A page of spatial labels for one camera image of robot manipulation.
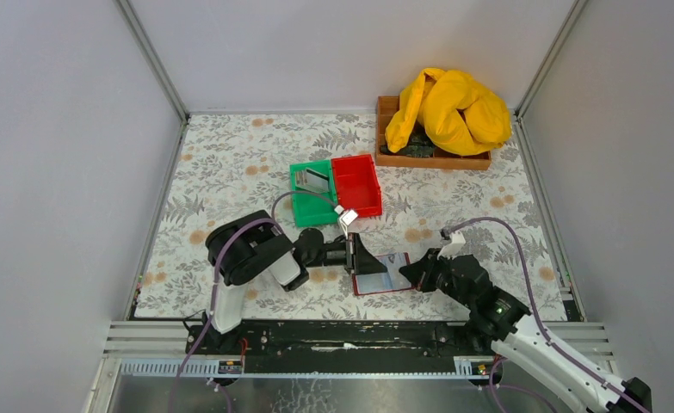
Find wooden tray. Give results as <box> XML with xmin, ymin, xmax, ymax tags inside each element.
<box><xmin>374</xmin><ymin>96</ymin><xmax>492</xmax><ymax>171</ymax></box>

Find silver cards in green bin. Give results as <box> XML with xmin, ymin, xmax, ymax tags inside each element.
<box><xmin>294</xmin><ymin>168</ymin><xmax>330</xmax><ymax>194</ymax></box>

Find yellow cloth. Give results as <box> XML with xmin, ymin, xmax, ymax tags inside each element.
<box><xmin>385</xmin><ymin>68</ymin><xmax>512</xmax><ymax>157</ymax></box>

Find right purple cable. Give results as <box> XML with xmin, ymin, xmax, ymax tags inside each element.
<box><xmin>442</xmin><ymin>217</ymin><xmax>652</xmax><ymax>413</ymax></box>

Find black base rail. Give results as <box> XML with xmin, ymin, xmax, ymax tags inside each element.
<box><xmin>183</xmin><ymin>320</ymin><xmax>498</xmax><ymax>378</ymax></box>

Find dark green item in tray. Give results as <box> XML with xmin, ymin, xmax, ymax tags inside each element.
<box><xmin>379</xmin><ymin>129</ymin><xmax>436</xmax><ymax>158</ymax></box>

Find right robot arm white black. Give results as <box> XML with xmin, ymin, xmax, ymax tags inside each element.
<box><xmin>399</xmin><ymin>249</ymin><xmax>652</xmax><ymax>412</ymax></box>

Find floral table mat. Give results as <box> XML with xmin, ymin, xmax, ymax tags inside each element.
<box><xmin>133</xmin><ymin>114</ymin><xmax>566</xmax><ymax>321</ymax></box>

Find green plastic bin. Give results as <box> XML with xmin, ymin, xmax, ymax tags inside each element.
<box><xmin>289</xmin><ymin>159</ymin><xmax>337</xmax><ymax>228</ymax></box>

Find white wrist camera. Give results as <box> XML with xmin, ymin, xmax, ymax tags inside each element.
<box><xmin>334</xmin><ymin>205</ymin><xmax>359</xmax><ymax>237</ymax></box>
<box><xmin>438</xmin><ymin>228</ymin><xmax>466</xmax><ymax>259</ymax></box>

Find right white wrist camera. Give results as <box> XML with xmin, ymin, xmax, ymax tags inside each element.
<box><xmin>438</xmin><ymin>228</ymin><xmax>466</xmax><ymax>259</ymax></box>

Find blue card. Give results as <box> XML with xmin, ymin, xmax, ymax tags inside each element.
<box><xmin>378</xmin><ymin>252</ymin><xmax>410</xmax><ymax>276</ymax></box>

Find red leather card holder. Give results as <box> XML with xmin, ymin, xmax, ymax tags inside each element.
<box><xmin>352</xmin><ymin>271</ymin><xmax>413</xmax><ymax>296</ymax></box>

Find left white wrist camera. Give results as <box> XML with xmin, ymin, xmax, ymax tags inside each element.
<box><xmin>334</xmin><ymin>205</ymin><xmax>359</xmax><ymax>237</ymax></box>

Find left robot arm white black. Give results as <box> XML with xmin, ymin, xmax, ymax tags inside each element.
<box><xmin>205</xmin><ymin>206</ymin><xmax>387</xmax><ymax>334</ymax></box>

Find red plastic bin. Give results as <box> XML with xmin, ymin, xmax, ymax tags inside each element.
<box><xmin>331</xmin><ymin>154</ymin><xmax>383</xmax><ymax>218</ymax></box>

